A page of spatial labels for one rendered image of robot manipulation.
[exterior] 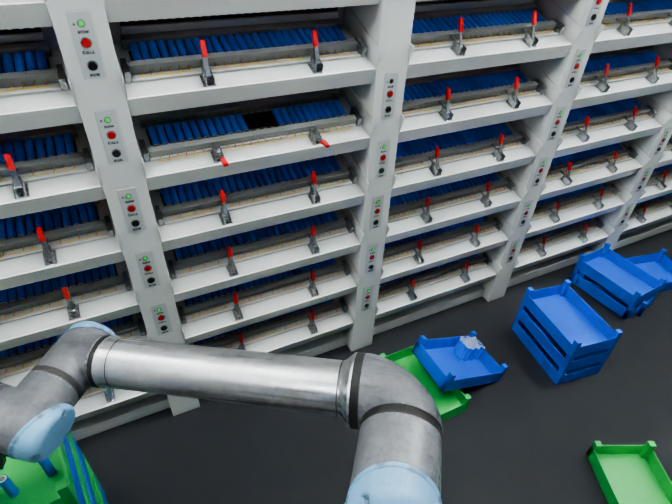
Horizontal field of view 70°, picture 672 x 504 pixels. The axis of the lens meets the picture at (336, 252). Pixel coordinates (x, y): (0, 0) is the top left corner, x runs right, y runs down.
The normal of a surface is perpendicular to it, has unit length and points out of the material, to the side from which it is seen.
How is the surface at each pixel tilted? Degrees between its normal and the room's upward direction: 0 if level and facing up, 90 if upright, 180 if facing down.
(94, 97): 90
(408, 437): 8
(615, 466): 0
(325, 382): 29
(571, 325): 0
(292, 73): 19
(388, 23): 90
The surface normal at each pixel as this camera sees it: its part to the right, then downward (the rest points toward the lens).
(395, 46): 0.43, 0.58
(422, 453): 0.45, -0.67
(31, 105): 0.18, -0.55
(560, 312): 0.04, -0.78
